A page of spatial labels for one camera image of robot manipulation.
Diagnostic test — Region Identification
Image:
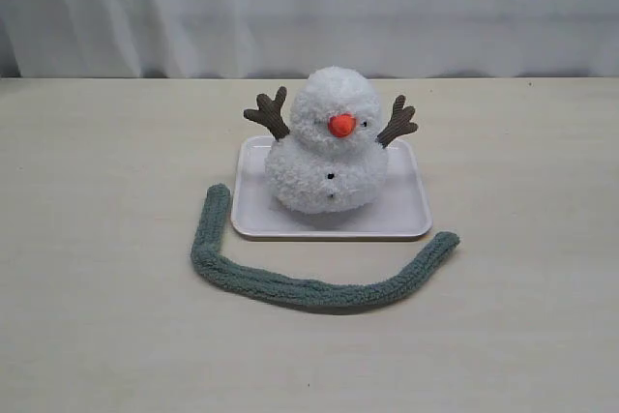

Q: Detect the white plush snowman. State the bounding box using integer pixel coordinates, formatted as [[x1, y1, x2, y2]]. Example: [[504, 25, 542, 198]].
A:
[[243, 66, 418, 215]]

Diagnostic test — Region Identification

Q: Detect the green knitted scarf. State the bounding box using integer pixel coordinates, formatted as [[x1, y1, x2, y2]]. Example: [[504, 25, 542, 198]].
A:
[[190, 184, 460, 314]]

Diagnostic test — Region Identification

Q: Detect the white rectangular plastic tray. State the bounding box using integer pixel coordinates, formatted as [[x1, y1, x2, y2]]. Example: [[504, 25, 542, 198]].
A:
[[230, 135, 432, 241]]

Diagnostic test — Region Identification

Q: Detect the white backdrop curtain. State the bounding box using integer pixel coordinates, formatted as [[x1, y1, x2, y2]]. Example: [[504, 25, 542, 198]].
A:
[[1, 0, 618, 78]]

